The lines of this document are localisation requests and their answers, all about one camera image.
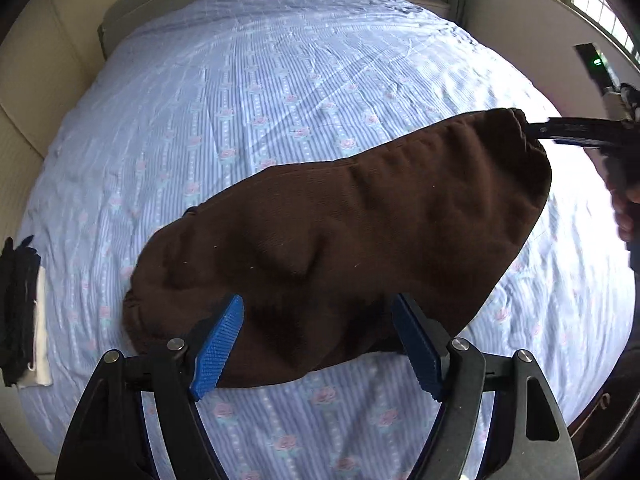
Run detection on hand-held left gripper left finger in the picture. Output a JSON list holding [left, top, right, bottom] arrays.
[[55, 294, 245, 480]]

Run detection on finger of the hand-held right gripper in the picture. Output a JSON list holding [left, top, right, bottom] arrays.
[[525, 117, 623, 150]]

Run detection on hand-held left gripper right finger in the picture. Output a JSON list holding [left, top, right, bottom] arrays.
[[392, 293, 581, 480]]

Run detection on brown pants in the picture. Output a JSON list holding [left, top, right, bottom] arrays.
[[122, 107, 553, 391]]

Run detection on person's right hand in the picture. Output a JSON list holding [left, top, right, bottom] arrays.
[[611, 180, 640, 242]]

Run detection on window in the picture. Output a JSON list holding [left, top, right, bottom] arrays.
[[547, 0, 640, 68]]

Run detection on white folded cloth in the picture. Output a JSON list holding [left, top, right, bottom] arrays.
[[19, 265, 54, 389]]

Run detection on dark brown furniture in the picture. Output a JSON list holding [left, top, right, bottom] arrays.
[[567, 355, 632, 463]]

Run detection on white nightstand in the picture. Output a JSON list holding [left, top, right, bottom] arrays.
[[397, 0, 453, 23]]

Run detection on black folded clothes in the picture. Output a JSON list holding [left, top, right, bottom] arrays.
[[0, 235, 43, 388]]

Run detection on bed with floral striped sheet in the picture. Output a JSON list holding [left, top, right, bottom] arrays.
[[12, 0, 637, 480]]

